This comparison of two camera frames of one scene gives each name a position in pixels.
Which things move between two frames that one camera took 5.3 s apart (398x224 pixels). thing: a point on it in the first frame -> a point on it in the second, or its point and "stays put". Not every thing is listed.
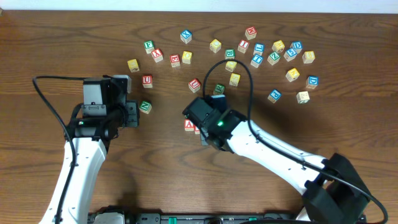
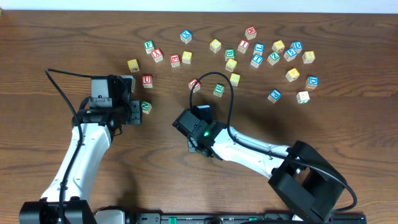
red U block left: [147, 81] stays put
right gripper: [193, 111] -> [193, 144]
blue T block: [256, 60] stays put
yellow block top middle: [215, 45] stays put
